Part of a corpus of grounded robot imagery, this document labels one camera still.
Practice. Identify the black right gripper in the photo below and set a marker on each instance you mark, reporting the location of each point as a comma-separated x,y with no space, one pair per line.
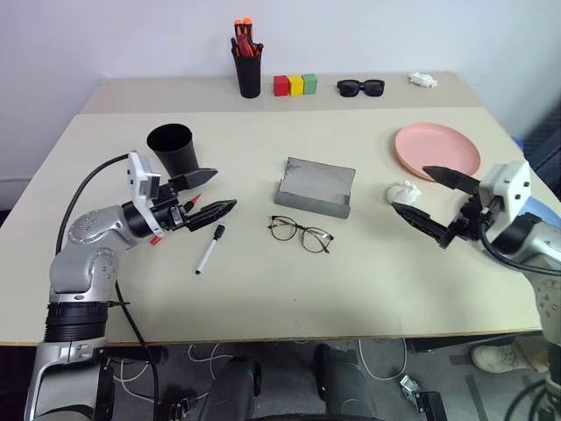
469,223

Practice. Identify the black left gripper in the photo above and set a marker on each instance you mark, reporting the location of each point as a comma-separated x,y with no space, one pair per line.
173,210

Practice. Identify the red marker pen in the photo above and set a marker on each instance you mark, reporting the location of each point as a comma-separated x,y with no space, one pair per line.
196,200

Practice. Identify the black white marker pen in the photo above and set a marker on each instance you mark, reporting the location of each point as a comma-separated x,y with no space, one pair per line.
208,252

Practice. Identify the tortoiseshell eyeglasses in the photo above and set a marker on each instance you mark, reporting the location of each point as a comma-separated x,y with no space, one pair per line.
300,228

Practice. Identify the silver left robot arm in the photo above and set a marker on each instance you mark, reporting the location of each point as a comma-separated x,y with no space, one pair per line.
87,228

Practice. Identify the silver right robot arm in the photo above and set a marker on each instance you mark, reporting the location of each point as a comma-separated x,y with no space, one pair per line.
548,245

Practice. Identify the crumpled white tissue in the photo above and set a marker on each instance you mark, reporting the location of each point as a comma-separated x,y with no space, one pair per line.
423,79
401,193

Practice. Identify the black tapered cup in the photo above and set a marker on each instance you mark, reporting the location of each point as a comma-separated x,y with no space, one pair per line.
175,153

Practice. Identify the pink plastic plate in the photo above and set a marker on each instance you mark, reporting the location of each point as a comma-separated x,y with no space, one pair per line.
434,147

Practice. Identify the grey open glasses case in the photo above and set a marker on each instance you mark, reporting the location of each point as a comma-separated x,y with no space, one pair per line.
315,186

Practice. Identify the black pen holder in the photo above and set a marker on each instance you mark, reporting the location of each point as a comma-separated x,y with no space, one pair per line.
248,76

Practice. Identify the red wooden block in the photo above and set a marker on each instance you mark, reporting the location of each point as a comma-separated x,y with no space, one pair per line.
280,86

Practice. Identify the black sunglasses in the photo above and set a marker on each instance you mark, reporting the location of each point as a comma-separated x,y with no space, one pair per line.
348,89

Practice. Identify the yellow wooden block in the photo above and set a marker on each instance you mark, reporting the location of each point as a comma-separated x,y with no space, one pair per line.
296,85

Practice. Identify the red orange markers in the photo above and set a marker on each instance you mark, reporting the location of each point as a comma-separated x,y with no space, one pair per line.
247,48

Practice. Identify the green wooden block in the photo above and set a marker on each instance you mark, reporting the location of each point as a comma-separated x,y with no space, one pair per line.
310,84

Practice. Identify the white sneaker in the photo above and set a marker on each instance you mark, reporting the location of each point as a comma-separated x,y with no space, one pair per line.
495,357

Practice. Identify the grey caster wheel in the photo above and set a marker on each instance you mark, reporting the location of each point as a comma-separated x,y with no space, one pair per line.
409,386

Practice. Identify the dark rounded shape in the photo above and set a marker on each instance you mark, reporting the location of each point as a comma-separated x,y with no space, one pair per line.
239,386
339,381

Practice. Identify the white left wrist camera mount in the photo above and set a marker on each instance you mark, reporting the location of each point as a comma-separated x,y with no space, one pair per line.
140,184

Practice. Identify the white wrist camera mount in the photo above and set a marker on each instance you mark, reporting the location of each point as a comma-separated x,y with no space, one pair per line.
508,180
140,184

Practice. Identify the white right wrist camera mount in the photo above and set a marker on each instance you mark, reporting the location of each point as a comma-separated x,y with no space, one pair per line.
508,180

